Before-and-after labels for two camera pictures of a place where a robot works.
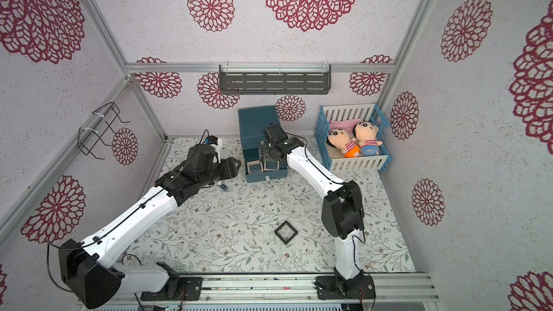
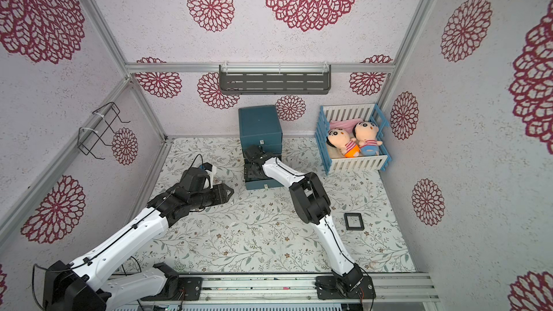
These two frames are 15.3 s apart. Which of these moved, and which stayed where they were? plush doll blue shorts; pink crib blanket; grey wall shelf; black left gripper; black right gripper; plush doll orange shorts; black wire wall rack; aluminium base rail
Moved: black right gripper; black left gripper
Stayed: pink crib blanket; plush doll blue shorts; plush doll orange shorts; grey wall shelf; aluminium base rail; black wire wall rack
